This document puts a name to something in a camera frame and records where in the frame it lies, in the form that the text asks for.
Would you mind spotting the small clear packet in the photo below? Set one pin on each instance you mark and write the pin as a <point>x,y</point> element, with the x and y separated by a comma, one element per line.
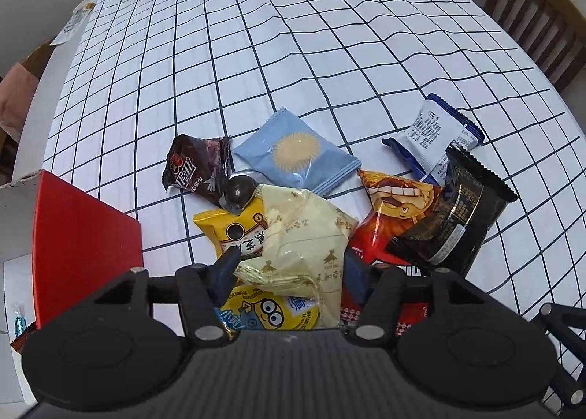
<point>73,21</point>

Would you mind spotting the light blue biscuit packet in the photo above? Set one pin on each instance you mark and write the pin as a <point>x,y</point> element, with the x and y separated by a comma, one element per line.
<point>293,153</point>

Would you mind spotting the pink cloth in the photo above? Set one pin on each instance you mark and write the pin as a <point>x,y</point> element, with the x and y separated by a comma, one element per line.
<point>16,94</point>

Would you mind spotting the white blue snack packet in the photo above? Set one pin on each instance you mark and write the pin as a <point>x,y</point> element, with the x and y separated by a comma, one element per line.
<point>430,135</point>

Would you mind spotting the round-backed wooden chair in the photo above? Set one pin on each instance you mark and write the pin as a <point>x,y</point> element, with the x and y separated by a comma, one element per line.
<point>42,55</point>

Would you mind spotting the brown candy packet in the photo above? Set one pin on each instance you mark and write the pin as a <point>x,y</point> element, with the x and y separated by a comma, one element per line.
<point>192,167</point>

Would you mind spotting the black snack packet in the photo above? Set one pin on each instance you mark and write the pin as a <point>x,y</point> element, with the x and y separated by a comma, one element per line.
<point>458,217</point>

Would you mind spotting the red cardboard box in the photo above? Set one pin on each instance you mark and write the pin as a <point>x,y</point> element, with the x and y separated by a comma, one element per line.
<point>82,236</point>

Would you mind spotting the cream snack packet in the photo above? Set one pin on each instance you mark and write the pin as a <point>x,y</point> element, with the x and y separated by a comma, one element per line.
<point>302,227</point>

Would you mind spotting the red snack packet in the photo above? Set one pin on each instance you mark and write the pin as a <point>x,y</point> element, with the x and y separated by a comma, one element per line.
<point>393,199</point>

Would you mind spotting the foil wrapped chocolate ball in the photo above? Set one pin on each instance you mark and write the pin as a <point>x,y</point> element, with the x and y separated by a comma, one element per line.
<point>238,191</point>

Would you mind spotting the blue wrapped candy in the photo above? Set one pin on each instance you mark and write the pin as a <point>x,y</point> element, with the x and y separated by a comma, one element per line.
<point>20,323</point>

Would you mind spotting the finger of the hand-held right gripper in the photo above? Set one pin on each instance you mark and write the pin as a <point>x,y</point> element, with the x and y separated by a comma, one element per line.
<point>561,332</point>

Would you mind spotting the yellow blue cartoon snack packet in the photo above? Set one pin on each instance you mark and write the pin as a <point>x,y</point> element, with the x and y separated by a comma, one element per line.
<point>270,309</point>

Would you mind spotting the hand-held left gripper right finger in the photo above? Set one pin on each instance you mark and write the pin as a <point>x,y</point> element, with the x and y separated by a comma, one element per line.
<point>355,277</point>

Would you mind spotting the white checked tablecloth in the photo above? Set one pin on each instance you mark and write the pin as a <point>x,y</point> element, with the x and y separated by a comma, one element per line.
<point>320,57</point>

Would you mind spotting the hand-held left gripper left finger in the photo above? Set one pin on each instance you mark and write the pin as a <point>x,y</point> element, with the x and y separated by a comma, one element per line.
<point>226,273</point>

